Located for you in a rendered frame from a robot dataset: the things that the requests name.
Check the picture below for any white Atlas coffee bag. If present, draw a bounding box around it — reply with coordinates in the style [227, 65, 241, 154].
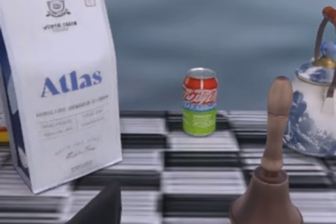
[0, 0, 123, 195]

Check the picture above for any red and green soda can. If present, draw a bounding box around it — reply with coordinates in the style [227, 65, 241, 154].
[182, 67, 218, 137]

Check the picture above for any yellow and red box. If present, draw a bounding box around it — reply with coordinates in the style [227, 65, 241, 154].
[0, 98, 9, 144]

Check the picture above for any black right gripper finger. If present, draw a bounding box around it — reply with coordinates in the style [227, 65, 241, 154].
[69, 180, 122, 224]

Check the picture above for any brown wooden hand bell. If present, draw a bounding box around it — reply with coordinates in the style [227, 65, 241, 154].
[228, 76, 304, 224]

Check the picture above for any blue and white porcelain teapot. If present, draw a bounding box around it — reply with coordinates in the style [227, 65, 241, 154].
[282, 6, 336, 159]

